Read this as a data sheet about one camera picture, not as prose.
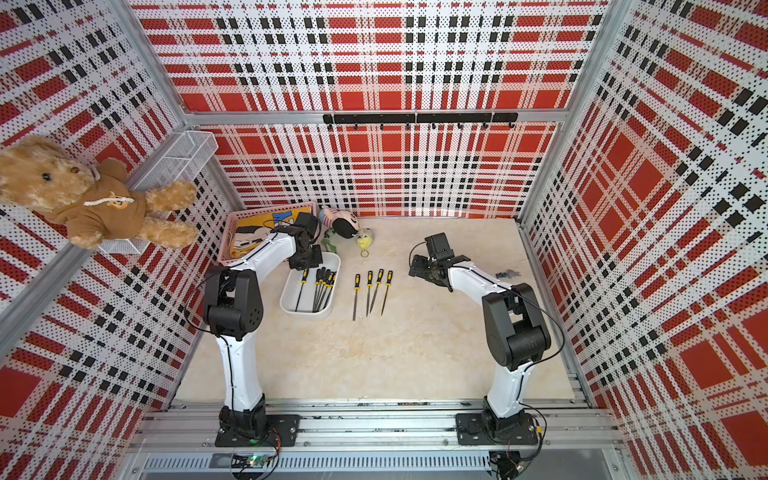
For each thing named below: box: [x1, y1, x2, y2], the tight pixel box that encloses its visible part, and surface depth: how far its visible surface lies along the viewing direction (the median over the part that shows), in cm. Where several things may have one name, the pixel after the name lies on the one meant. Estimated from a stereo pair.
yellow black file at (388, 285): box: [381, 270, 393, 316], surface depth 103 cm
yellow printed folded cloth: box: [230, 207, 311, 257], surface depth 113 cm
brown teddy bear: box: [0, 135, 198, 249], surface depth 54 cm
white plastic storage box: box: [280, 252, 341, 319], surface depth 101 cm
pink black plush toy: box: [320, 208, 359, 239], surface depth 113 cm
